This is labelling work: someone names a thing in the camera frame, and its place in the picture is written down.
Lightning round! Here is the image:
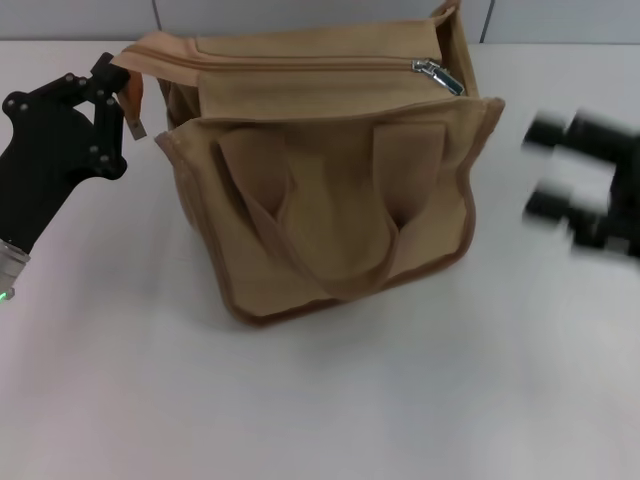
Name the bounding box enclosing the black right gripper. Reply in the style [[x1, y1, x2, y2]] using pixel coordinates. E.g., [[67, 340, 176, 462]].
[[522, 108, 640, 259]]

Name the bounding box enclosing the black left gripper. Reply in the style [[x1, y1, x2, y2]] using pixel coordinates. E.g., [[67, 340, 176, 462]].
[[0, 52, 130, 251]]

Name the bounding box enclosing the khaki canvas food bag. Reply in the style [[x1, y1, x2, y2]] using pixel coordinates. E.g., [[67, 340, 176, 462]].
[[109, 0, 505, 332]]

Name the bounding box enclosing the silver metal zipper pull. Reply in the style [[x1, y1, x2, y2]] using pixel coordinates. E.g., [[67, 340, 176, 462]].
[[410, 57, 466, 96]]

